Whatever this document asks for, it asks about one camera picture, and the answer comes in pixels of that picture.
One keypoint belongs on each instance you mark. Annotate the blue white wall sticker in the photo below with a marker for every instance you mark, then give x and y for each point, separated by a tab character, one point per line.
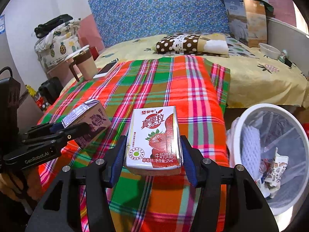
2	24

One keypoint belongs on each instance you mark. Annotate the purple milk carton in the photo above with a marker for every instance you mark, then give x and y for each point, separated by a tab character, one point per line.
96	123

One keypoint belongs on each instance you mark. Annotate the plaid tablecloth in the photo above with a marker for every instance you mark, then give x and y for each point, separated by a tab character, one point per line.
157	84

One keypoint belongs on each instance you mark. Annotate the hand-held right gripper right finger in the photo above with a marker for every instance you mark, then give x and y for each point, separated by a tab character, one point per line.
189	159

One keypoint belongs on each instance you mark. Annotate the pineapple print fabric bag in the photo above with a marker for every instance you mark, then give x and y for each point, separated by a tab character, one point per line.
58	46

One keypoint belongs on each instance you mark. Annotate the brown polka-dot pillow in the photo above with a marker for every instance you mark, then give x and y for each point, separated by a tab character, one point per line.
173	44

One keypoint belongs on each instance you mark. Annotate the white smartphone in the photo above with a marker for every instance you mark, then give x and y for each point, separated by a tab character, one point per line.
106	69

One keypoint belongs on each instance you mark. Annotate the white foam fruit net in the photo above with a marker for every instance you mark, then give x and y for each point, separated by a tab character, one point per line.
251	147

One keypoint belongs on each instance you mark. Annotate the blue floral headboard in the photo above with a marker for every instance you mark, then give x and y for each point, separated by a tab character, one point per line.
164	7

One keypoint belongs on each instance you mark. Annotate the dark red box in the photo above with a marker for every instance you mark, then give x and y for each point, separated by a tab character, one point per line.
93	53

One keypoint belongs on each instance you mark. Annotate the beige mug with brown lid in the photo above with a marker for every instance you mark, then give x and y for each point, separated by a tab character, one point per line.
88	65

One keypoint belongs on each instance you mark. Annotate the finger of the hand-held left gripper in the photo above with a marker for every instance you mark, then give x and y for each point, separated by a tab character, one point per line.
57	127
77	130

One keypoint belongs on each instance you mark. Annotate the black backpack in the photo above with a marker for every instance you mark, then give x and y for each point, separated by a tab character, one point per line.
50	89

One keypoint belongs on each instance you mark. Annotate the white mesh trash bin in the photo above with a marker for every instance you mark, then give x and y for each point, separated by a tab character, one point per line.
289	135

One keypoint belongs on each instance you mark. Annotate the black bag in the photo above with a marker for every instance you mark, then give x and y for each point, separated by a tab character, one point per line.
53	24

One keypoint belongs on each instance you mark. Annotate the strawberry milk carton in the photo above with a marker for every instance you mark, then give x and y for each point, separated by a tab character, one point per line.
154	137

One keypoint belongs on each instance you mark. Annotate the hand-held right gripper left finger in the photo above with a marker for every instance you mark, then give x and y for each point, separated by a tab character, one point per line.
118	159

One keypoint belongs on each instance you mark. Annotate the white panel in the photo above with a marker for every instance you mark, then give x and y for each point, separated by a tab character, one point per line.
289	38

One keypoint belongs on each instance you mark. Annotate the small bottle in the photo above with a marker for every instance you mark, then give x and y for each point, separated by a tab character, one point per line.
283	56

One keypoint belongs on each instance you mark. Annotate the boxed quilt package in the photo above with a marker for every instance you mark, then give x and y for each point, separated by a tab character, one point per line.
241	21

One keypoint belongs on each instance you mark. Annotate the yellow pineapple bed sheet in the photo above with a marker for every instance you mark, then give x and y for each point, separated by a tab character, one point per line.
260	87

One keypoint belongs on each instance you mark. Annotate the white bowl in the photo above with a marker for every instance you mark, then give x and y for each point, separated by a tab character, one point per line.
269	50

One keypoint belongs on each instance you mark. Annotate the crushed printed paper cup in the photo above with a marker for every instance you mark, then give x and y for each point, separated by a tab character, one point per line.
277	171

